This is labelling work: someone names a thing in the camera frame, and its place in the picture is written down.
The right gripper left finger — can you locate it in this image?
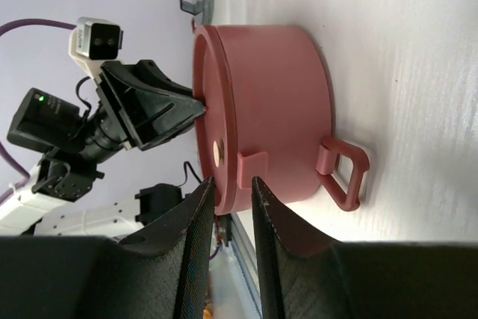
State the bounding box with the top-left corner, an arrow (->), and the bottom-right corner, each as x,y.
1,177 -> 215,318

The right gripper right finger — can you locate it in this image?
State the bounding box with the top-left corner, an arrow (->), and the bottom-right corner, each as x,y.
252,177 -> 477,318

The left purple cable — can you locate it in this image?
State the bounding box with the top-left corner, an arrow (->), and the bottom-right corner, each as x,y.
0,19 -> 78,204

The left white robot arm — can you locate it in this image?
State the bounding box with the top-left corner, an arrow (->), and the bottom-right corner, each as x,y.
1,60 -> 205,236

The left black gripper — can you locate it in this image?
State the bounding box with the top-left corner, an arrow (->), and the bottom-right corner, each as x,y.
95,60 -> 205,151

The pink steel-lined pot with handles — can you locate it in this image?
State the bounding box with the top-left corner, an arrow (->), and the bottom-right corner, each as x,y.
214,25 -> 370,214

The dark red lid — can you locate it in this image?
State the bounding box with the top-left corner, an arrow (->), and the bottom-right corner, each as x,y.
193,25 -> 238,215

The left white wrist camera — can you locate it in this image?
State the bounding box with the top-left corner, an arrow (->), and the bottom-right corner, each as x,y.
69,16 -> 123,78

